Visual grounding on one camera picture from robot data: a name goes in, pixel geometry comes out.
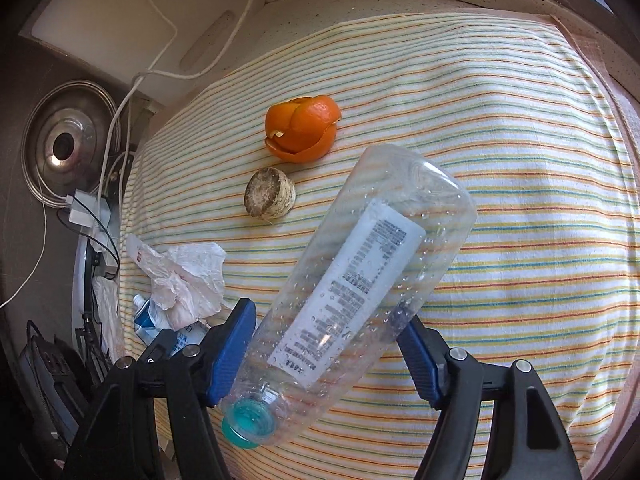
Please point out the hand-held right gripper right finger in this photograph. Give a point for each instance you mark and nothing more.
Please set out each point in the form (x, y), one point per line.
(422, 365)

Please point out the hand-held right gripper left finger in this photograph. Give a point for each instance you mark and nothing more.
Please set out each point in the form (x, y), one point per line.
(235, 355)

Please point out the white wrapper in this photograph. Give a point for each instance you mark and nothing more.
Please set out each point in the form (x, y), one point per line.
(190, 280)

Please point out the squeezed toothpaste tube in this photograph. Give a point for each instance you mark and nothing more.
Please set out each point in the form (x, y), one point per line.
(150, 322)

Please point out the clear plastic bottle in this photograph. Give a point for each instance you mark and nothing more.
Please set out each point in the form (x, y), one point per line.
(360, 270)

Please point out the round beige vegetable stub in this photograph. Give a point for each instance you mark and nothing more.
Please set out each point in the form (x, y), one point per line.
(270, 192)

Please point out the orange peel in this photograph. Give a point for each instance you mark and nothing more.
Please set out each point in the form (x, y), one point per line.
(305, 132)

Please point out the black light stand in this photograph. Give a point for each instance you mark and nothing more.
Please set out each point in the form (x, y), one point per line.
(87, 340)

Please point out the white power strip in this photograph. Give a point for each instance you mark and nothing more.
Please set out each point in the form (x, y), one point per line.
(102, 245)

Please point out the striped towel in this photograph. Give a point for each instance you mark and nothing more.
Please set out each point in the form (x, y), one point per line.
(500, 210)

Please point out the white charger plug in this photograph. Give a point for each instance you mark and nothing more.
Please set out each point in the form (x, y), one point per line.
(85, 210)

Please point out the steel pot lid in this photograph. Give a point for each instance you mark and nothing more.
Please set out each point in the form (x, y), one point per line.
(65, 145)

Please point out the white cutting board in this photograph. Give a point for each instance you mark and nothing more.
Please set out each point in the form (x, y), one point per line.
(110, 10)

